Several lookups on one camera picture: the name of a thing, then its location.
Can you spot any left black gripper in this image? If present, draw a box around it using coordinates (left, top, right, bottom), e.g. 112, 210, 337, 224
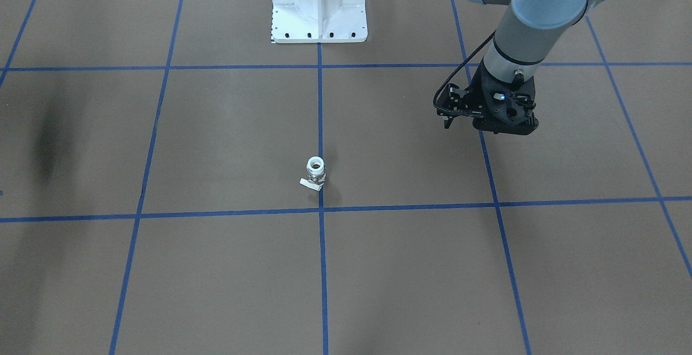
435, 65, 535, 130

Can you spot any white PPR ball valve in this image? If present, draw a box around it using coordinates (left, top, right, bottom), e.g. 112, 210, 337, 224
300, 156, 327, 191

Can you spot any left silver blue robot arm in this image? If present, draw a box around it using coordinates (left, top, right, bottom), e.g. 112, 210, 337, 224
432, 0, 605, 136

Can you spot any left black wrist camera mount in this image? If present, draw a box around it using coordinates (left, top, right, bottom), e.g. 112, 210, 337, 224
473, 92, 539, 136

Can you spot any black camera cable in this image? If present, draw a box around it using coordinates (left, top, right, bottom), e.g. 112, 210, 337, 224
432, 31, 497, 112

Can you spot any white camera mast with base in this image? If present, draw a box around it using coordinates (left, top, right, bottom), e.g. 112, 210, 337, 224
270, 0, 368, 43

